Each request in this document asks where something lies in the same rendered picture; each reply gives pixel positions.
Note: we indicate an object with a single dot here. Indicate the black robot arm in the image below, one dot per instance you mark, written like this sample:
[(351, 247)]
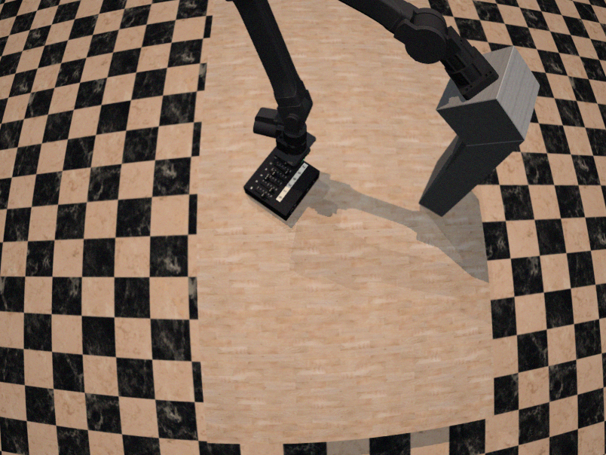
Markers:
[(423, 31)]

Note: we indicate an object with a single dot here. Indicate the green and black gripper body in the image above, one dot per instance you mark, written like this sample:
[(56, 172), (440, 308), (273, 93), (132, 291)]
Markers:
[(296, 154)]

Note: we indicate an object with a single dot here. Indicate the black lighting desk with faders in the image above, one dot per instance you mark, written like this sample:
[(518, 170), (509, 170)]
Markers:
[(283, 191)]

